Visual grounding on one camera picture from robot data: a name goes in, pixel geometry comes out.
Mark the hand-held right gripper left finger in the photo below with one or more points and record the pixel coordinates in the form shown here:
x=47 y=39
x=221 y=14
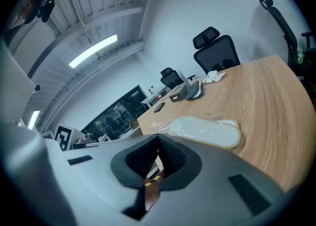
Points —
x=81 y=183

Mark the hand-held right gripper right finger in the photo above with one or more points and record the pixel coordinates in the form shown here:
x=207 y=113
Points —
x=209 y=195

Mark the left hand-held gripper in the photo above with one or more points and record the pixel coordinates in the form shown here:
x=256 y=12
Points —
x=64 y=137

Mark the clear plastic wrap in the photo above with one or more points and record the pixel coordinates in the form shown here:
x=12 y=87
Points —
x=160 y=126

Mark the long ceiling light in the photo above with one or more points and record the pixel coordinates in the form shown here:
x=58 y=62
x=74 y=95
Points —
x=93 y=51
x=33 y=119

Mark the white desk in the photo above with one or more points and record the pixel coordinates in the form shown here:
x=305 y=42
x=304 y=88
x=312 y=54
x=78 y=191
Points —
x=155 y=99

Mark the black smartphone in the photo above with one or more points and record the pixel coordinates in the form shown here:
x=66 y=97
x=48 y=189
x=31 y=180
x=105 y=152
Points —
x=159 y=107

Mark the red-capped water bottle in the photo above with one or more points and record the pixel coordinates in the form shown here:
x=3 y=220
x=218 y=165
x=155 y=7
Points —
x=152 y=89

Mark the gray cardboard box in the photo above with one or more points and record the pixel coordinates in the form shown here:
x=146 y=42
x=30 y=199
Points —
x=178 y=94

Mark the white printed packet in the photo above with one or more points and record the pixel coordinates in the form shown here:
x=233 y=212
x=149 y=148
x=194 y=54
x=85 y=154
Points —
x=213 y=77

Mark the black mesh office chair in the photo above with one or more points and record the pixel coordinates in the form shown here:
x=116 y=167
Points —
x=171 y=78
x=217 y=54
x=288 y=37

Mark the green plastic bag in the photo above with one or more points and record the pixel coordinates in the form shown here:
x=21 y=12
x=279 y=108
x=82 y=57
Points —
x=300 y=57

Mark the black head-mounted camera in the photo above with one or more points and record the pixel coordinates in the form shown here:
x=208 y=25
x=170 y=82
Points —
x=47 y=9

